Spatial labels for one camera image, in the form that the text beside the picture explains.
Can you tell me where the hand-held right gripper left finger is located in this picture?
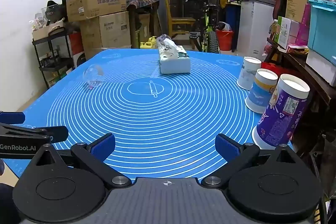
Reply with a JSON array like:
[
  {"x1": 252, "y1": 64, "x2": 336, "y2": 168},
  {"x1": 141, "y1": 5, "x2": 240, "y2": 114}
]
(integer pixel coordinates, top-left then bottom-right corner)
[{"x1": 30, "y1": 133, "x2": 132, "y2": 186}]

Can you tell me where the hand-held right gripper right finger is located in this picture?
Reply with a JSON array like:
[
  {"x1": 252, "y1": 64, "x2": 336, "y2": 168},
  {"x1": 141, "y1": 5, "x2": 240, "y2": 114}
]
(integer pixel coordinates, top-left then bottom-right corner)
[{"x1": 201, "y1": 133, "x2": 301, "y2": 186}]

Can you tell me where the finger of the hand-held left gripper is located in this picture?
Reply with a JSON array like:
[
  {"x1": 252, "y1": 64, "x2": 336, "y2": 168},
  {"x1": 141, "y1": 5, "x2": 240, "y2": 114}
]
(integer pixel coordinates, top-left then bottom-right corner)
[
  {"x1": 0, "y1": 112, "x2": 26, "y2": 125},
  {"x1": 0, "y1": 123, "x2": 69, "y2": 144}
]

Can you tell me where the clear plastic cup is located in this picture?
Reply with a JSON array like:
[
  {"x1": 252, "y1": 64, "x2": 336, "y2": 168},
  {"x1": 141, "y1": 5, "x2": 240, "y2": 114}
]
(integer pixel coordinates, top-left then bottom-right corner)
[{"x1": 82, "y1": 64, "x2": 106, "y2": 90}]

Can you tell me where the yellow banded paper cup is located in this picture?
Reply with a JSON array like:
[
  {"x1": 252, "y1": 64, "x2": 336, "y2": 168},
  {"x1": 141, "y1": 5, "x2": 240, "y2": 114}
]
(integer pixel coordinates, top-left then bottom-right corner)
[{"x1": 245, "y1": 68, "x2": 278, "y2": 114}]

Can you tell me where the purple paper cup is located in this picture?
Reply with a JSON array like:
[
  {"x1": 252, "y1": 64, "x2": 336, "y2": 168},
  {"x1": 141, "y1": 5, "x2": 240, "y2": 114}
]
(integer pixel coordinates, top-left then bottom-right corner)
[{"x1": 251, "y1": 73, "x2": 311, "y2": 150}]

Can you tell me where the white blue paper cup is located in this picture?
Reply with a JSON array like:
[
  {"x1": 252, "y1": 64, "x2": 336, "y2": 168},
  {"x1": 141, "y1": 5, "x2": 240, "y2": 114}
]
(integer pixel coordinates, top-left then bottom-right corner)
[{"x1": 237, "y1": 56, "x2": 262, "y2": 91}]

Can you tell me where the black metal shelf rack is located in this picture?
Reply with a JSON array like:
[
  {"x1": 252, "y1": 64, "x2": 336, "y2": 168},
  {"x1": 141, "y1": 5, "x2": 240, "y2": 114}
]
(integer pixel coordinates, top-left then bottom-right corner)
[{"x1": 32, "y1": 28, "x2": 76, "y2": 89}]

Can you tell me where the blue silicone baking mat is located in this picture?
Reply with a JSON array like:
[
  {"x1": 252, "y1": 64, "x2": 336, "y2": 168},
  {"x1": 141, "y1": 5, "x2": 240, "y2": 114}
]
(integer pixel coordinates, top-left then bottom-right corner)
[{"x1": 0, "y1": 48, "x2": 294, "y2": 185}]

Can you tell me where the red white box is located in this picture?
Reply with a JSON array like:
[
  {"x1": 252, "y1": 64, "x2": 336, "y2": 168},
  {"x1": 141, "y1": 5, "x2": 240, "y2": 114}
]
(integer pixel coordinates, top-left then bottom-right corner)
[{"x1": 68, "y1": 31, "x2": 88, "y2": 68}]

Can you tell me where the shallow cardboard tray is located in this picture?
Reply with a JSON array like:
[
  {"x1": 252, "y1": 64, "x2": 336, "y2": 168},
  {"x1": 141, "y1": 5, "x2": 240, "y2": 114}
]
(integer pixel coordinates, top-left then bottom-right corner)
[{"x1": 32, "y1": 20, "x2": 65, "y2": 41}]

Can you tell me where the white tissue pack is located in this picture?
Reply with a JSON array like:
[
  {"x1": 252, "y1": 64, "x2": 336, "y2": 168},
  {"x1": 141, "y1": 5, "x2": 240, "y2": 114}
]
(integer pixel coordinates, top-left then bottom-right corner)
[{"x1": 157, "y1": 34, "x2": 191, "y2": 75}]

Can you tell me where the red plastic bucket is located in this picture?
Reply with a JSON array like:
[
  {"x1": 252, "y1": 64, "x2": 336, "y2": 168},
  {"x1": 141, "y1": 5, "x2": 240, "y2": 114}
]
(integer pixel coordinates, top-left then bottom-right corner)
[{"x1": 215, "y1": 29, "x2": 234, "y2": 51}]

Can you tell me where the dark wooden shelf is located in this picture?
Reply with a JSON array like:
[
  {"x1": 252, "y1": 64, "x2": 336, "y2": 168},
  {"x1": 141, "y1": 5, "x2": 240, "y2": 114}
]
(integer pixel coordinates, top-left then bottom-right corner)
[{"x1": 266, "y1": 37, "x2": 336, "y2": 109}]

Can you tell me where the yellow oil jug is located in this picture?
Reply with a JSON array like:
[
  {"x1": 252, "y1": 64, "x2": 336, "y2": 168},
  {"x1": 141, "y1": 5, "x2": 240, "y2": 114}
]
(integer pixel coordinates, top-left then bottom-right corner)
[{"x1": 140, "y1": 35, "x2": 158, "y2": 49}]

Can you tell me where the black plush toy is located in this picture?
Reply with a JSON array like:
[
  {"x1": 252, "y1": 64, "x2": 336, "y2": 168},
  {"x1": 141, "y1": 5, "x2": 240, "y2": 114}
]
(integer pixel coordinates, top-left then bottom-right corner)
[{"x1": 44, "y1": 0, "x2": 67, "y2": 24}]

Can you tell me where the large plain cardboard box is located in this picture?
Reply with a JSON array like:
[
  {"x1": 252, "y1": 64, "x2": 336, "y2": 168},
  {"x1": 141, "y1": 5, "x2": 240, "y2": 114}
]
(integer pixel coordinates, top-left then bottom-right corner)
[{"x1": 79, "y1": 11, "x2": 131, "y2": 51}]

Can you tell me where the white chest freezer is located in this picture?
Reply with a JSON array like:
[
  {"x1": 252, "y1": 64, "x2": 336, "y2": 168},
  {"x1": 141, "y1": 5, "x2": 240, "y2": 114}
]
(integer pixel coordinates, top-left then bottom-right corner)
[{"x1": 236, "y1": 0, "x2": 276, "y2": 55}]

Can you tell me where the black green bicycle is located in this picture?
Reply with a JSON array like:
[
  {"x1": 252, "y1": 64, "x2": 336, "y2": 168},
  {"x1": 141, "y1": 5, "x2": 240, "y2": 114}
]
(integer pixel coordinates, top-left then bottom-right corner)
[{"x1": 168, "y1": 0, "x2": 227, "y2": 54}]

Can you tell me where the green white carton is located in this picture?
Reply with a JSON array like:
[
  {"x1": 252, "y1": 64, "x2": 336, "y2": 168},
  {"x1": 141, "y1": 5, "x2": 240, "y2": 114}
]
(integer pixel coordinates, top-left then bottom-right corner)
[{"x1": 277, "y1": 16, "x2": 300, "y2": 49}]

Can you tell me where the wooden chair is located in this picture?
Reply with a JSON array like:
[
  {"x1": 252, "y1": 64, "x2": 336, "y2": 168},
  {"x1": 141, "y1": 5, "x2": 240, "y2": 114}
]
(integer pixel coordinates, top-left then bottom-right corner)
[{"x1": 163, "y1": 0, "x2": 196, "y2": 42}]

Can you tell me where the pink box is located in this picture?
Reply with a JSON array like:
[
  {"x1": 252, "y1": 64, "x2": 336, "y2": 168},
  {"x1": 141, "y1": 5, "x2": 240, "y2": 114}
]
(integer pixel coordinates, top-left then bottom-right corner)
[{"x1": 295, "y1": 3, "x2": 312, "y2": 46}]

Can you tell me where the dark wooden side table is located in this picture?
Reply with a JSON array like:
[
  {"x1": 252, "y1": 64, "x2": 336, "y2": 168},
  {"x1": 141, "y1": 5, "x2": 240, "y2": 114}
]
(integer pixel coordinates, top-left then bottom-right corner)
[{"x1": 127, "y1": 0, "x2": 160, "y2": 49}]

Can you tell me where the light blue storage bin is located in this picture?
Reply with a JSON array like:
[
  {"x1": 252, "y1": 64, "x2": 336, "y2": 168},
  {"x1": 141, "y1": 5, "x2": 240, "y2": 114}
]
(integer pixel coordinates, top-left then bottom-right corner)
[{"x1": 307, "y1": 0, "x2": 336, "y2": 66}]

